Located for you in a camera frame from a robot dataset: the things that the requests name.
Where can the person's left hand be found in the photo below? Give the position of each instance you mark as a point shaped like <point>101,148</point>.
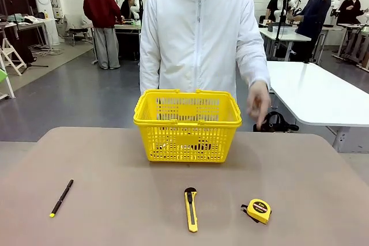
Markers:
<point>258,99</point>

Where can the person's right forearm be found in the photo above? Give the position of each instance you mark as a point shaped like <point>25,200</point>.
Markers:
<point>150,76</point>

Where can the person's left forearm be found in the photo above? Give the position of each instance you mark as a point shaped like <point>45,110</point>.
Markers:
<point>253,61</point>

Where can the yellow plastic shopping basket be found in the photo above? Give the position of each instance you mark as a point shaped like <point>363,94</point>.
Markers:
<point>187,139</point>

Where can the person in white hooded jacket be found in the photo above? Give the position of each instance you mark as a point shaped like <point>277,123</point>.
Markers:
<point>196,41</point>

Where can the person in black t-shirt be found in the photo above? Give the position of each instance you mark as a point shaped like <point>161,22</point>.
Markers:
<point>274,4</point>

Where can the person in navy jacket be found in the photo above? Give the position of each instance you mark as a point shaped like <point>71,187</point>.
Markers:
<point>312,18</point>

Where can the person in black sweater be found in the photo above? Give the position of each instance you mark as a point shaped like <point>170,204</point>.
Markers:
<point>349,9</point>

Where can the person in red sweater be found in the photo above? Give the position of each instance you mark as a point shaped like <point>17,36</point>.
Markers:
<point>101,12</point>

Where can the black bag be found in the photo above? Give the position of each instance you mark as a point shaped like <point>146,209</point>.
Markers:
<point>274,123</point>

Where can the large white table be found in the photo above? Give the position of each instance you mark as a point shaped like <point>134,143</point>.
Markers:
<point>317,93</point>

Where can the white background work table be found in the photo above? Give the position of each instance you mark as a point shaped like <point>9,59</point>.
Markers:
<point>285,36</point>

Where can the black tripod stand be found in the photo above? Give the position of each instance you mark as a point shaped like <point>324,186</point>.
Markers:
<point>282,24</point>

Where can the yellow tape measure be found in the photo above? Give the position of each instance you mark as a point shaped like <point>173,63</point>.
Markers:
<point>259,210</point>

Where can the yellow utility knife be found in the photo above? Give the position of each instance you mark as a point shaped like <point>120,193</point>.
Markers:
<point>191,217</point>

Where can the grey metal chair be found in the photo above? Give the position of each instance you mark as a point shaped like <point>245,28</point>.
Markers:
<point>76,31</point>

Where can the black pen with yellow tip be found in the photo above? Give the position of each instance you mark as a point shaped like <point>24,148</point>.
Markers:
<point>61,198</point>

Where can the white tower air conditioner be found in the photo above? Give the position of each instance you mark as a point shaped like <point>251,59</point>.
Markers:
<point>43,4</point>

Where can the cluttered grey background table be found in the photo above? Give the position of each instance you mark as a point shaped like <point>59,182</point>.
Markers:
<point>29,24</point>

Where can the wooden step stool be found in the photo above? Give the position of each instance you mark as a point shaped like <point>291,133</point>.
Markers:
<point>13,56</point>

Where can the white table leg frame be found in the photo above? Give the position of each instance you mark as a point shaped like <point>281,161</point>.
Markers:
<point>7,84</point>

